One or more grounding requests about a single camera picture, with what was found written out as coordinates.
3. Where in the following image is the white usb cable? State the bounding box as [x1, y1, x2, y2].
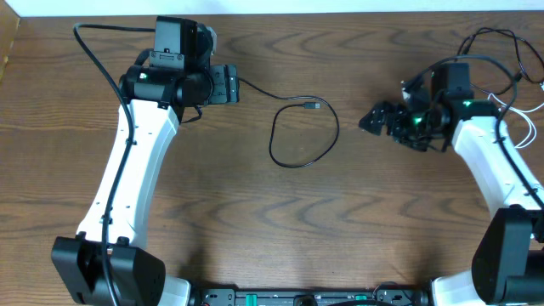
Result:
[486, 82, 544, 150]

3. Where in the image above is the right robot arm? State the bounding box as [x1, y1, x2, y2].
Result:
[359, 61, 543, 305]

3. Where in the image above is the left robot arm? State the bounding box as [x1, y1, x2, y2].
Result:
[51, 16, 239, 305]

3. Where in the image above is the left camera black cable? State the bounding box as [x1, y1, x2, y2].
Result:
[72, 22, 156, 306]

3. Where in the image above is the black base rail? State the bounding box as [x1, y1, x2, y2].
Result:
[188, 282, 434, 306]

